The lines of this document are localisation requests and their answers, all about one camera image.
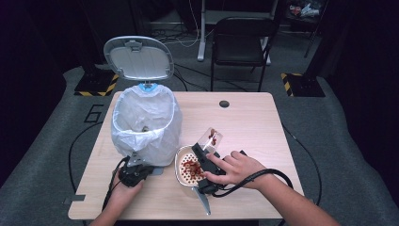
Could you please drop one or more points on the white plastic trash bag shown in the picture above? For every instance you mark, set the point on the white plastic trash bag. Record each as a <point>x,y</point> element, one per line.
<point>163,141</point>

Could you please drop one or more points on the white desk frame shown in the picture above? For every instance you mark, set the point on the white desk frame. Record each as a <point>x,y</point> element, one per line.
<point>201,37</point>

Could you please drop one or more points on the black striped stand base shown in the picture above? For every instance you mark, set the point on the black striped stand base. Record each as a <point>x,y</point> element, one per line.
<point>306,85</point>
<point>94,86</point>

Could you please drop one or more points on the black table grommet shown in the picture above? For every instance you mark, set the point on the black table grommet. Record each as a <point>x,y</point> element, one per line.
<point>224,104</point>

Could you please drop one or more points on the black folding chair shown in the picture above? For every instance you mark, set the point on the black folding chair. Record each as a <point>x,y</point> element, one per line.
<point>240,47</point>

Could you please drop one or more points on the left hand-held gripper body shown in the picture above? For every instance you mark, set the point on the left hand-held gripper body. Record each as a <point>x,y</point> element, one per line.
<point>131,175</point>

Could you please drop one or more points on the person's left hand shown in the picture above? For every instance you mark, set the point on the person's left hand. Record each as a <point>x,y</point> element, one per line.
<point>125,193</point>

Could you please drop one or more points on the grey table corner bracket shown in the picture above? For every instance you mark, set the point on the grey table corner bracket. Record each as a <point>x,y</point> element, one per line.
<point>73,198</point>

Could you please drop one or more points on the blue-grey pedal trash can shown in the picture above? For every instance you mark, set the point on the blue-grey pedal trash can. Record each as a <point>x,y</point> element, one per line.
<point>138,59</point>

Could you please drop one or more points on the clear plastic cup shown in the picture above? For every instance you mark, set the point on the clear plastic cup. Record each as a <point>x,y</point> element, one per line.
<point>205,138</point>

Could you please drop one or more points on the person's right hand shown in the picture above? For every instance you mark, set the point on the person's right hand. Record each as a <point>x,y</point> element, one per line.
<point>240,171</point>

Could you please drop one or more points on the clutter of colourful packets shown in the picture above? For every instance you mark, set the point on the clutter of colourful packets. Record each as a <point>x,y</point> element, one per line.
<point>306,9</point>

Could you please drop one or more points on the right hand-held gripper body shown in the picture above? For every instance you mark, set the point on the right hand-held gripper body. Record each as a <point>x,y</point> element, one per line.
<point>205,188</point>

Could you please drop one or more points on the red food scraps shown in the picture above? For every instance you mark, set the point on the red food scraps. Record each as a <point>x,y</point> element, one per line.
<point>213,135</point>
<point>192,168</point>

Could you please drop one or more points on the white strainer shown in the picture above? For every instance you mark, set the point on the white strainer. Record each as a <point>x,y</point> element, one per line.
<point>182,175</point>

